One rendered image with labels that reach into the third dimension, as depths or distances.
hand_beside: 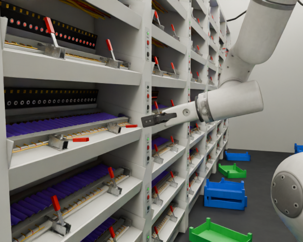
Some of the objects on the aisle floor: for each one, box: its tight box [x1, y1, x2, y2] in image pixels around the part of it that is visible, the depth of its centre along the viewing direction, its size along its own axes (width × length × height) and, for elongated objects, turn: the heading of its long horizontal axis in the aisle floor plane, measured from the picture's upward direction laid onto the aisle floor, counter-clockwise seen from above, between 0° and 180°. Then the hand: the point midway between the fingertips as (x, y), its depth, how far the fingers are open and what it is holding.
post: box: [155, 0, 191, 233], centre depth 176 cm, size 20×9×182 cm
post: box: [94, 0, 152, 242], centre depth 110 cm, size 20×9×182 cm
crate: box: [189, 218, 253, 242], centre depth 164 cm, size 30×20×8 cm
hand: (150, 120), depth 84 cm, fingers open, 3 cm apart
